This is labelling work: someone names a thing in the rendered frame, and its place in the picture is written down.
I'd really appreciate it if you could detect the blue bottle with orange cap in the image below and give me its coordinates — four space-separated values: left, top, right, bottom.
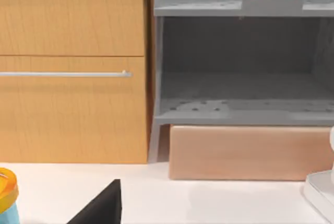
0 167 20 224

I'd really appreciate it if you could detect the grey open shelf unit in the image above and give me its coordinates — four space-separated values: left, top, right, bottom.
148 0 334 163

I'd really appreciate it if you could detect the long metal handle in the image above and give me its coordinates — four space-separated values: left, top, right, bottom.
0 70 133 79

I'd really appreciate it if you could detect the plain wooden drawer front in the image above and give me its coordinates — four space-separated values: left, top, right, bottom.
0 0 146 57

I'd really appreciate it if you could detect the pale wooden drawer front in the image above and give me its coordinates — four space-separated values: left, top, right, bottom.
169 124 334 182

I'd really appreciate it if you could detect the wooden cupboard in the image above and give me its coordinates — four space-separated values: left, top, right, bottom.
0 0 157 164

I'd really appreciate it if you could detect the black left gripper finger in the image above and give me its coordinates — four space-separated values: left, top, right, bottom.
66 179 123 224

